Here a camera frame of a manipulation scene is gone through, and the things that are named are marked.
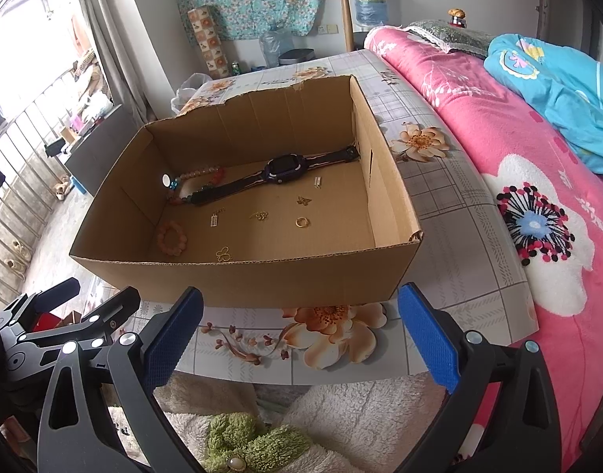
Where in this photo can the wooden rack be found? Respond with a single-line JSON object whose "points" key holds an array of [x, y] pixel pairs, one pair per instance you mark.
{"points": [[346, 15]]}

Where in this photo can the small gold butterfly charm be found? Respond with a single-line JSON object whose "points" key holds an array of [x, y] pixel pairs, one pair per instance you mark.
{"points": [[304, 200]]}

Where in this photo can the pearl brooch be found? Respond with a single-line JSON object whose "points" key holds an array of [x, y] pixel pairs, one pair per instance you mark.
{"points": [[235, 464]]}

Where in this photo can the green patterned pillow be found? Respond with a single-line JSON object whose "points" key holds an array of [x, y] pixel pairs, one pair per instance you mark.
{"points": [[449, 37]]}

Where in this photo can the gold butterfly outline pendant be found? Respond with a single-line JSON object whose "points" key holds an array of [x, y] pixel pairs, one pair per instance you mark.
{"points": [[224, 254]]}

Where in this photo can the blue garment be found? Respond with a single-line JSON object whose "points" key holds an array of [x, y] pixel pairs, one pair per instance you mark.
{"points": [[552, 88]]}

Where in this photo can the green drink can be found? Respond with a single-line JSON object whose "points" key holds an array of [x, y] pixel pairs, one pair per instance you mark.
{"points": [[235, 67]]}

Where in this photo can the dark cabinet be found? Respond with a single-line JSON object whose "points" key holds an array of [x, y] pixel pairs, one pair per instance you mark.
{"points": [[99, 152]]}

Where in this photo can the grey bin lid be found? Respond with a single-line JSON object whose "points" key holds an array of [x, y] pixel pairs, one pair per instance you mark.
{"points": [[296, 56]]}

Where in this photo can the metal balcony railing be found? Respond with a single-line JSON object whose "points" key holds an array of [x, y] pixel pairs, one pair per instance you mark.
{"points": [[35, 148]]}

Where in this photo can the grey curtain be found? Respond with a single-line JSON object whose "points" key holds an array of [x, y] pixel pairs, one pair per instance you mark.
{"points": [[109, 49]]}

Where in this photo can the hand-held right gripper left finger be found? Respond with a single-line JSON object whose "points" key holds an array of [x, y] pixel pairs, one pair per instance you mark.
{"points": [[176, 335]]}

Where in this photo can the white fluffy robe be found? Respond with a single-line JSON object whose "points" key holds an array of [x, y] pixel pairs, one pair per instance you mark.
{"points": [[355, 419]]}

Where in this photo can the pink floral blanket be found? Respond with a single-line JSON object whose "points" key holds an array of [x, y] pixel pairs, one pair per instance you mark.
{"points": [[479, 157]]}

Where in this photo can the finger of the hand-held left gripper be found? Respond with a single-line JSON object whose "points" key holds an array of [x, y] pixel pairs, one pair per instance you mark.
{"points": [[60, 289], [119, 305]]}

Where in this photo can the white wall socket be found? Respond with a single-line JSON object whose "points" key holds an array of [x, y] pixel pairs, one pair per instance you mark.
{"points": [[326, 28]]}

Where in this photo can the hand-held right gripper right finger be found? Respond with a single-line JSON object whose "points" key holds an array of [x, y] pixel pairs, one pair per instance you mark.
{"points": [[429, 335]]}

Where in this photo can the white plastic bag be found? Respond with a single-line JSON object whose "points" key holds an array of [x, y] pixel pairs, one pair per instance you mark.
{"points": [[185, 91]]}

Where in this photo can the gold flower stud earring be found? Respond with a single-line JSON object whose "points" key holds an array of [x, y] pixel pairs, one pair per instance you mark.
{"points": [[258, 215]]}

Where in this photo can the blue water bottle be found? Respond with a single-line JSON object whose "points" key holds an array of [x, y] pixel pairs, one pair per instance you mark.
{"points": [[369, 5]]}

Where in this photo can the brown cardboard box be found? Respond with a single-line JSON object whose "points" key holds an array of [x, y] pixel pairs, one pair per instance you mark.
{"points": [[291, 276]]}

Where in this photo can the mushroom figurine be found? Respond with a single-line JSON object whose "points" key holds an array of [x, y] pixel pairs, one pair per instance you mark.
{"points": [[456, 17]]}

